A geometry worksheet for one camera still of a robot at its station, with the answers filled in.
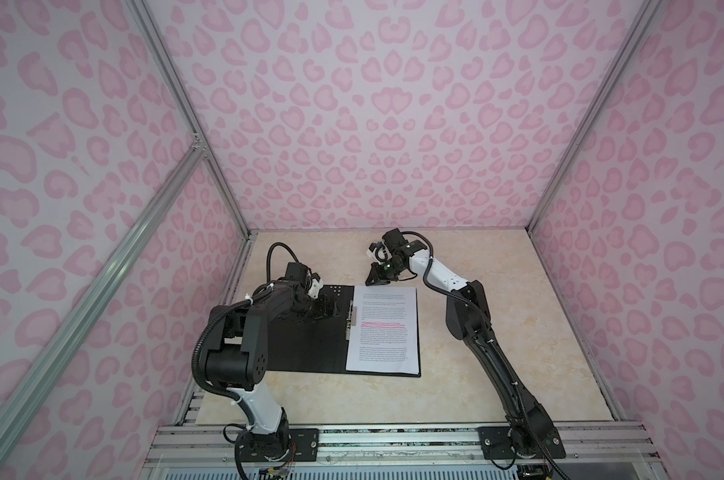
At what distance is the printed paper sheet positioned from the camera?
0.88m

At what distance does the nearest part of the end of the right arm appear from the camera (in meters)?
0.86

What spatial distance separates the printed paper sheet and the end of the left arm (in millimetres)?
128

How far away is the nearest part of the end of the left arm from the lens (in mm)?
851

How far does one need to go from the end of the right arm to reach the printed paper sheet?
65mm
